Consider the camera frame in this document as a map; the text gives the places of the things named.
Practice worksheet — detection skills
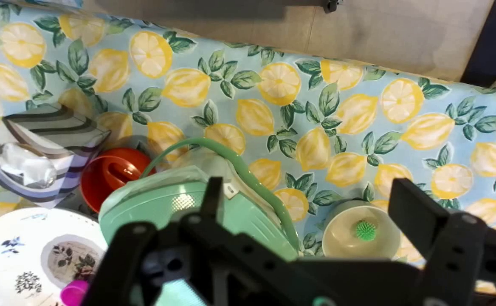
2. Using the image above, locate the grey striped cloth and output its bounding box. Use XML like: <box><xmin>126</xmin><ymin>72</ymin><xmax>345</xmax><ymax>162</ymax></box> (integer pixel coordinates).
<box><xmin>0</xmin><ymin>104</ymin><xmax>111</xmax><ymax>210</ymax></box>

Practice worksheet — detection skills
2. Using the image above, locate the lemon print tablecloth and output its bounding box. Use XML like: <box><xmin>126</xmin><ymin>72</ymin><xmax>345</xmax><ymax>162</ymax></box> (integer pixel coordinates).
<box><xmin>0</xmin><ymin>0</ymin><xmax>496</xmax><ymax>306</ymax></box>

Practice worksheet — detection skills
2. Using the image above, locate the cream cup with green dot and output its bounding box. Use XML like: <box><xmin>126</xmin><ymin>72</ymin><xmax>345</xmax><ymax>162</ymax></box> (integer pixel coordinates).
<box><xmin>322</xmin><ymin>203</ymin><xmax>403</xmax><ymax>262</ymax></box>

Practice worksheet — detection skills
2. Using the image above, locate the white floral plate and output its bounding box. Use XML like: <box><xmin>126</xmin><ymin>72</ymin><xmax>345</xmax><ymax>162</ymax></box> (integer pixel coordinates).
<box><xmin>0</xmin><ymin>206</ymin><xmax>109</xmax><ymax>306</ymax></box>

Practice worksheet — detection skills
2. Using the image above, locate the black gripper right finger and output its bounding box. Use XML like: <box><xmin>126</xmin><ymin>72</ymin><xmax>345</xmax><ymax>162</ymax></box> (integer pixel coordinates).
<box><xmin>388</xmin><ymin>177</ymin><xmax>496</xmax><ymax>306</ymax></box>

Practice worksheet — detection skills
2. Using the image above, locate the pink plastic object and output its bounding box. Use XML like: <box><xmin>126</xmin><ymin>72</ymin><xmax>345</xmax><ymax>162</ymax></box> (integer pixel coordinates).
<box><xmin>60</xmin><ymin>278</ymin><xmax>92</xmax><ymax>306</ymax></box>

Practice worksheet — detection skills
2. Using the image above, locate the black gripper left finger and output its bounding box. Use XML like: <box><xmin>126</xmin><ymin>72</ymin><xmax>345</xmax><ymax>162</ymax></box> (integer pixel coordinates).
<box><xmin>84</xmin><ymin>176</ymin><xmax>298</xmax><ymax>306</ymax></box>

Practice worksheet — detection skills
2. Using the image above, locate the red bowl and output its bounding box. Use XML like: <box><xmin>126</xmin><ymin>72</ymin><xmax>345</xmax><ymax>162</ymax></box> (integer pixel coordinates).
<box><xmin>79</xmin><ymin>148</ymin><xmax>153</xmax><ymax>215</ymax></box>

